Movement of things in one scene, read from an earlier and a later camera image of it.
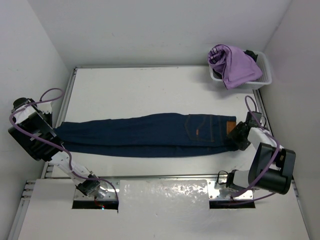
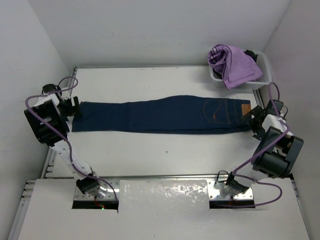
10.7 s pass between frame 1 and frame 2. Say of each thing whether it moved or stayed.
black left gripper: moved
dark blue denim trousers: moved
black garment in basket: stayed
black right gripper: moved
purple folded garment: stayed
